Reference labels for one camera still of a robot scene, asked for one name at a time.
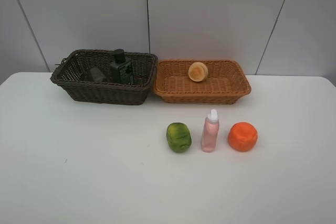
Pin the red orange toy peach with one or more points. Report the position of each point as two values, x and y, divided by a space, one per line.
198 72

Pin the dark green square bottle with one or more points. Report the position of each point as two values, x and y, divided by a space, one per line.
121 68

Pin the green squishy toy fruit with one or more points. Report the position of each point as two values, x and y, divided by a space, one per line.
178 137

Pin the dark brown wicker basket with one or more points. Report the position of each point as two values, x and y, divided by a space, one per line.
71 75

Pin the pink bottle white cap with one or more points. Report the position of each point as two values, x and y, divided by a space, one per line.
210 132

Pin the translucent purple plastic cup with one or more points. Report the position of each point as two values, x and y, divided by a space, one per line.
95 74

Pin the orange squishy toy fruit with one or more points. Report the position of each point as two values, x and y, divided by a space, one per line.
242 137

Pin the light orange wicker basket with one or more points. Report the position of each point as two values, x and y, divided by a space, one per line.
226 82

